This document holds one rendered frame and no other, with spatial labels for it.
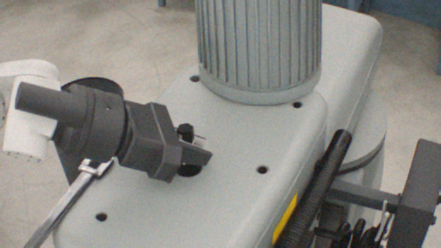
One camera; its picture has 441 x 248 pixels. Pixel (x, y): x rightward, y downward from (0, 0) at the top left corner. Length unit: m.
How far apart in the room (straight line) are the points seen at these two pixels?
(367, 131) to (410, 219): 0.43
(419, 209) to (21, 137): 0.68
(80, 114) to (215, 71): 0.31
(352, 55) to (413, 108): 2.87
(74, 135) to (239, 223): 0.23
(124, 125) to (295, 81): 0.30
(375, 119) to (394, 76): 3.01
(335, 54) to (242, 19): 0.48
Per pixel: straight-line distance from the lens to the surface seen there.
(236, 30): 0.88
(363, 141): 1.40
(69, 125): 0.71
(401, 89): 4.35
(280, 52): 0.89
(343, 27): 1.42
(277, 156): 0.86
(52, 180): 3.71
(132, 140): 0.74
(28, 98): 0.68
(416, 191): 1.07
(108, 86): 3.32
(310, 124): 0.92
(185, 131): 0.80
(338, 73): 1.26
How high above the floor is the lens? 2.46
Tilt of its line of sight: 39 degrees down
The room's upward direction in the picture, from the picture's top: 3 degrees counter-clockwise
